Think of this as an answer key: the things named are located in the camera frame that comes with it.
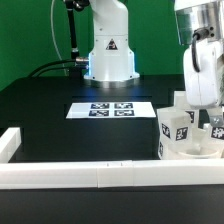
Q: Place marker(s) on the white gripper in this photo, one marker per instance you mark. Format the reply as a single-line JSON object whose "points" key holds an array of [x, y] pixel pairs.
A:
{"points": [[204, 88]]}

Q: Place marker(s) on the white round stool seat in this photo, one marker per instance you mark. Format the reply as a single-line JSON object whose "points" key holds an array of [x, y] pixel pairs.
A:
{"points": [[201, 147]]}

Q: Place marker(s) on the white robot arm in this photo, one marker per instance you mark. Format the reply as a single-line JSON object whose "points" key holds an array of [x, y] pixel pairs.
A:
{"points": [[200, 25]]}

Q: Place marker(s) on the white U-shaped fence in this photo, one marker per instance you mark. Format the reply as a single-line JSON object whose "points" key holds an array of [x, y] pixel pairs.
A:
{"points": [[101, 174]]}

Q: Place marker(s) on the white marker sheet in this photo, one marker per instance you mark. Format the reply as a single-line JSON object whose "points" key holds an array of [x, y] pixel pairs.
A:
{"points": [[111, 110]]}

